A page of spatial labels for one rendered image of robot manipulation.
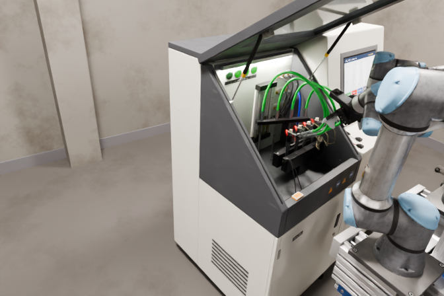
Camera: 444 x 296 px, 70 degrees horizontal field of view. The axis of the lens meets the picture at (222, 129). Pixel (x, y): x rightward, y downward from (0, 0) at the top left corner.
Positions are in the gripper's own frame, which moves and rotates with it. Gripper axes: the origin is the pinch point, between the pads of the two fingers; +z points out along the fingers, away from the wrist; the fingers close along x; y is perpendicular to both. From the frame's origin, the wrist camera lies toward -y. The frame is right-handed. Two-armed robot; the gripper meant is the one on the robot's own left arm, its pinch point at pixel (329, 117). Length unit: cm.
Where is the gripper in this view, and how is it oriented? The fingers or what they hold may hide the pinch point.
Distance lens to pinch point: 153.2
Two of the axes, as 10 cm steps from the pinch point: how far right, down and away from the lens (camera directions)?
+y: 4.6, 8.7, -1.7
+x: 8.6, -3.8, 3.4
